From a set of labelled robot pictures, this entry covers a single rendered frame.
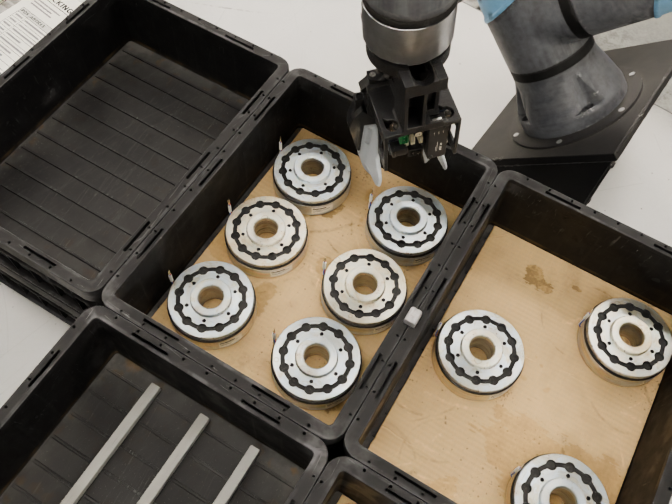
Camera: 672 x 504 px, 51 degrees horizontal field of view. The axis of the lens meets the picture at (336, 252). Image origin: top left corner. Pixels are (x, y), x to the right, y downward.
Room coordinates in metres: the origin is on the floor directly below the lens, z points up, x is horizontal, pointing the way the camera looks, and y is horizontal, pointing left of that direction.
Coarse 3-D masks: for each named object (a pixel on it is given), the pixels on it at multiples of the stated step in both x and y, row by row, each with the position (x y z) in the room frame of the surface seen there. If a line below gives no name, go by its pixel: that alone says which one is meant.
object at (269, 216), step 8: (256, 216) 0.45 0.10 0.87; (264, 216) 0.45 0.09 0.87; (272, 216) 0.46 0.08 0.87; (248, 224) 0.44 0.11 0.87; (256, 224) 0.44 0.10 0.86; (280, 224) 0.45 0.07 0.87; (248, 232) 0.43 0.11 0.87; (280, 232) 0.43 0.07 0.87; (256, 240) 0.42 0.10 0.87; (264, 240) 0.42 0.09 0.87; (272, 240) 0.42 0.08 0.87; (280, 240) 0.42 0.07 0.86
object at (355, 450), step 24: (552, 192) 0.49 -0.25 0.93; (480, 216) 0.46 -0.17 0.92; (600, 216) 0.46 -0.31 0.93; (648, 240) 0.44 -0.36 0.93; (456, 264) 0.38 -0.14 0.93; (432, 288) 0.35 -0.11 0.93; (432, 312) 0.32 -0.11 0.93; (408, 336) 0.29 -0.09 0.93; (384, 384) 0.24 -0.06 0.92; (360, 408) 0.20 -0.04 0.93; (360, 432) 0.18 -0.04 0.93; (360, 456) 0.16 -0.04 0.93
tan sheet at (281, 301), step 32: (352, 160) 0.58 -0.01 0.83; (256, 192) 0.51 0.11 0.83; (352, 192) 0.53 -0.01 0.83; (320, 224) 0.47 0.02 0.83; (352, 224) 0.48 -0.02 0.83; (448, 224) 0.49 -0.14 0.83; (224, 256) 0.41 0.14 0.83; (320, 256) 0.43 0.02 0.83; (256, 288) 0.37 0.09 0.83; (288, 288) 0.38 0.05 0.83; (320, 288) 0.38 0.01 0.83; (160, 320) 0.32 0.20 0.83; (256, 320) 0.33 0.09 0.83; (288, 320) 0.33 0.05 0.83; (224, 352) 0.28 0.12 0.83; (256, 352) 0.29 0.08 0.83; (320, 416) 0.22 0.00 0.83
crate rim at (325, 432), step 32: (352, 96) 0.61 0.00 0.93; (256, 128) 0.55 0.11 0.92; (224, 160) 0.49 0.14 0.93; (480, 160) 0.53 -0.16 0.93; (192, 192) 0.44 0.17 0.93; (480, 192) 0.48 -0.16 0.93; (160, 224) 0.39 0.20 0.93; (448, 256) 0.39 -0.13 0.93; (416, 288) 0.34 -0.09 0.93; (128, 320) 0.27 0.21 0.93; (192, 352) 0.25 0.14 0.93; (384, 352) 0.27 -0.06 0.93; (256, 384) 0.22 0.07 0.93; (288, 416) 0.19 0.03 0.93; (352, 416) 0.20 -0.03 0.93
